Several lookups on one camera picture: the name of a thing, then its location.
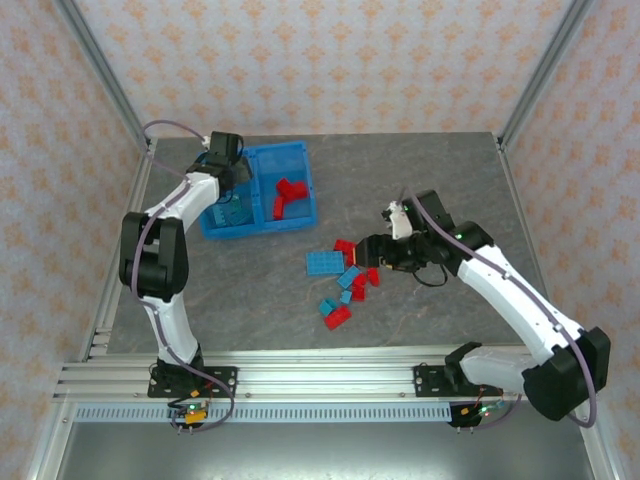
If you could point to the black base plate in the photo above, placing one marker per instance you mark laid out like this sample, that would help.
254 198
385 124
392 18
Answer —
222 375
425 380

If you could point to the aluminium mounting rail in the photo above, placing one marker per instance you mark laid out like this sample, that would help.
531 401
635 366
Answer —
325 375

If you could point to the red lego brick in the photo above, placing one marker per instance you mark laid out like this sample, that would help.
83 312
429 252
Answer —
337 318
373 277
359 287
285 186
300 190
278 208
344 245
349 259

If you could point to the aluminium table side rail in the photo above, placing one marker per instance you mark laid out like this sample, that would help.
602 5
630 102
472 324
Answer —
106 310
510 175

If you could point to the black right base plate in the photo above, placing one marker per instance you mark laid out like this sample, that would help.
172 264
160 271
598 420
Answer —
425 380

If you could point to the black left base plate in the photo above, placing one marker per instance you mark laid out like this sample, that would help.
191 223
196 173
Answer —
222 375

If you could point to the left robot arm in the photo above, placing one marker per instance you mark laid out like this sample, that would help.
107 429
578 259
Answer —
170 250

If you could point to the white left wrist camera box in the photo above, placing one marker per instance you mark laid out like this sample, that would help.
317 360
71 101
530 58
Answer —
205 142

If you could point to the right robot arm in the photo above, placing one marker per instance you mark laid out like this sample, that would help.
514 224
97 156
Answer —
550 390

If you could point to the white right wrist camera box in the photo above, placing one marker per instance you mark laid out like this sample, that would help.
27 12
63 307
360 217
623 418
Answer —
400 222

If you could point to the aluminium frame post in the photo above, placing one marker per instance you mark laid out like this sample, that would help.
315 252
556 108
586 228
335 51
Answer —
106 75
541 75

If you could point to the aluminium frame leg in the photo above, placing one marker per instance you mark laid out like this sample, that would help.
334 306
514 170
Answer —
606 460
46 460

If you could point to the teal lego brick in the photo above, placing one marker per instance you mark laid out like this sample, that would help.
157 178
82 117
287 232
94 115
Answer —
236 211

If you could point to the brushed metal panel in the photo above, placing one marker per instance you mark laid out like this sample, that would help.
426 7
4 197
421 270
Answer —
325 455

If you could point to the blue two-compartment bin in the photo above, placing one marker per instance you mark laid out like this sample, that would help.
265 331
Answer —
256 200

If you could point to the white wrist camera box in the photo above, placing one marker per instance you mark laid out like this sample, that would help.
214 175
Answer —
205 142
400 222

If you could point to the small blue lego brick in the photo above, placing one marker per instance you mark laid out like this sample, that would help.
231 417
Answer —
345 297

